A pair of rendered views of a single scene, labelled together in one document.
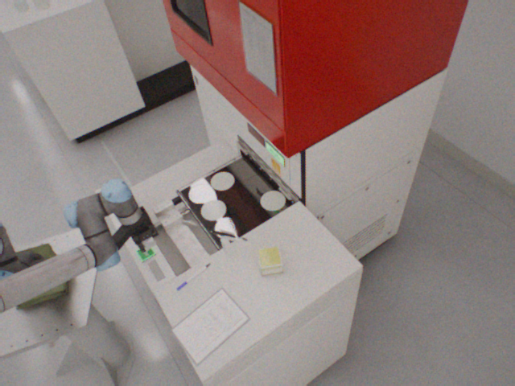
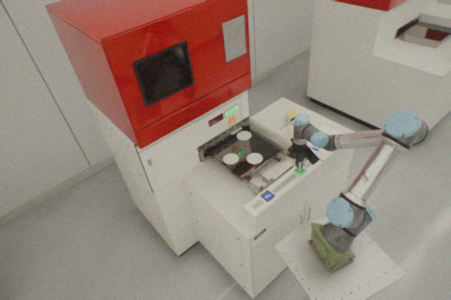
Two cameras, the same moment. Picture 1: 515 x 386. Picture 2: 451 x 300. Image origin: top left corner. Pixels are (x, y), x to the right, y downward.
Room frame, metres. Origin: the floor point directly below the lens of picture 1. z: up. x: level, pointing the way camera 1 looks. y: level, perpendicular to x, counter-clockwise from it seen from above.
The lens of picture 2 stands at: (1.39, 1.59, 2.28)
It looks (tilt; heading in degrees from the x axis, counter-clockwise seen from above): 42 degrees down; 263
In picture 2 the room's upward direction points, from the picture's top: 8 degrees counter-clockwise
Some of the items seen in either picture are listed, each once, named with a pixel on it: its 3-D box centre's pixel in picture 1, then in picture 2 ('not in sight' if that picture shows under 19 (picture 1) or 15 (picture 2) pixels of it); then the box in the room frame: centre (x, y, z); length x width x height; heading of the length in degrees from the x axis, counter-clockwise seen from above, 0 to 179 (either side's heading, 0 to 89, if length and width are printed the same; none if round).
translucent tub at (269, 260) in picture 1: (269, 261); (292, 117); (0.70, -0.01, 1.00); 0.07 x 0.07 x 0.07; 2
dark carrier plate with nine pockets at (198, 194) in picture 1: (236, 197); (243, 151); (1.08, 0.09, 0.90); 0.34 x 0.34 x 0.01; 28
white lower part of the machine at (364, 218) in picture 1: (306, 184); (187, 177); (1.49, -0.27, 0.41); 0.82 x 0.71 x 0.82; 28
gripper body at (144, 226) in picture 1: (138, 225); (298, 148); (0.84, 0.41, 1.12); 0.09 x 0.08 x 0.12; 118
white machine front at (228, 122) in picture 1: (243, 131); (201, 138); (1.33, 0.03, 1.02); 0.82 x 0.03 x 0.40; 28
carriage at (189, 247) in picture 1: (183, 237); (275, 173); (0.94, 0.32, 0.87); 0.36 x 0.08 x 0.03; 28
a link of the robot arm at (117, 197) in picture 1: (118, 198); (301, 126); (0.84, 0.42, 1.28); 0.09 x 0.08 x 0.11; 107
